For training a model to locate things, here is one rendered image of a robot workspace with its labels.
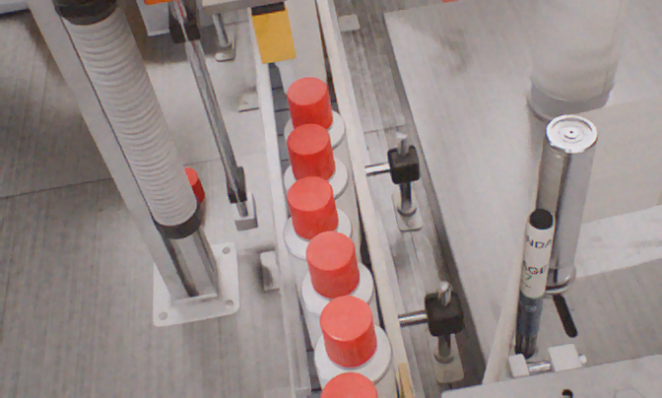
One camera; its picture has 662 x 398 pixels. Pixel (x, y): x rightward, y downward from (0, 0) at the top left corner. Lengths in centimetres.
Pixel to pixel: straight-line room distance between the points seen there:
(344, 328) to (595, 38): 43
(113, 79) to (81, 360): 43
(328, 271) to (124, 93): 17
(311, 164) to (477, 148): 30
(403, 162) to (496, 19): 28
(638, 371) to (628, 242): 38
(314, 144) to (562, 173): 19
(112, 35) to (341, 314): 21
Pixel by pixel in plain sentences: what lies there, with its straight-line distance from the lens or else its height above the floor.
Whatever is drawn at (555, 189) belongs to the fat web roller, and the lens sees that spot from 65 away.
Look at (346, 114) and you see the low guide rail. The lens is 86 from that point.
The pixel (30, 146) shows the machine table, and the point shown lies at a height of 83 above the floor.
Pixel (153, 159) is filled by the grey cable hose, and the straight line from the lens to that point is 52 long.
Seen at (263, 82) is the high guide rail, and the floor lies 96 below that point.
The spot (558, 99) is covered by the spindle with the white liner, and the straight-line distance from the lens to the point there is 87.
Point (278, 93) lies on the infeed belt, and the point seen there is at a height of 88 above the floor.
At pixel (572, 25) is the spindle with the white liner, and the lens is 80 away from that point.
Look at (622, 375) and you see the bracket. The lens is 43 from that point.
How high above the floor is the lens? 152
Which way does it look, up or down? 49 degrees down
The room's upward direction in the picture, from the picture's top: 10 degrees counter-clockwise
